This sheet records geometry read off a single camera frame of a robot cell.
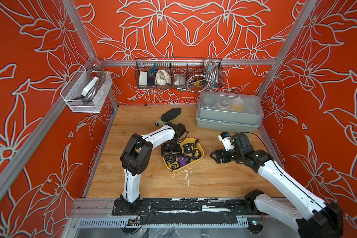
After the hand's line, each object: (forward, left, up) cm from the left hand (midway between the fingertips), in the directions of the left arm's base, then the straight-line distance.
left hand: (173, 155), depth 89 cm
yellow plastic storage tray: (+7, -15, +2) cm, 16 cm away
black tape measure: (-2, +1, +1) cm, 3 cm away
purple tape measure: (-3, -7, 0) cm, 7 cm away
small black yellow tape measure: (+2, -10, -1) cm, 10 cm away
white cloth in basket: (+36, +9, +31) cm, 49 cm away
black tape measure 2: (+6, -9, +1) cm, 11 cm away
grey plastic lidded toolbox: (+23, -33, +17) cm, 44 cm away
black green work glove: (+34, +7, -1) cm, 34 cm away
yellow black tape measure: (-6, -1, 0) cm, 6 cm away
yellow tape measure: (+1, -14, +2) cm, 14 cm away
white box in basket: (+36, +22, +31) cm, 52 cm away
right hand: (-3, -23, +11) cm, 26 cm away
